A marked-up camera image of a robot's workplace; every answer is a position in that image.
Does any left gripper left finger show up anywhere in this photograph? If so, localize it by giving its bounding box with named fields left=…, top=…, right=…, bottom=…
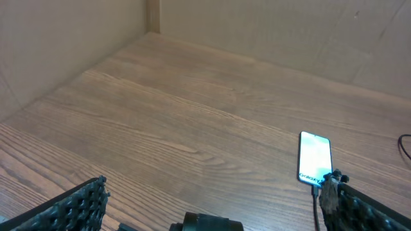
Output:
left=1, top=175, right=110, bottom=231

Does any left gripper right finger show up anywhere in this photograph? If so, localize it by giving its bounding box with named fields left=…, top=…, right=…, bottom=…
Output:
left=319, top=170, right=410, bottom=231

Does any black USB charging cable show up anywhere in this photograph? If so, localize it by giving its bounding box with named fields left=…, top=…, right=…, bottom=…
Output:
left=310, top=133, right=411, bottom=231

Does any blue Galaxy smartphone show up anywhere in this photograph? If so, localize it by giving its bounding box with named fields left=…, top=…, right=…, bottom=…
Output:
left=297, top=131, right=333, bottom=188

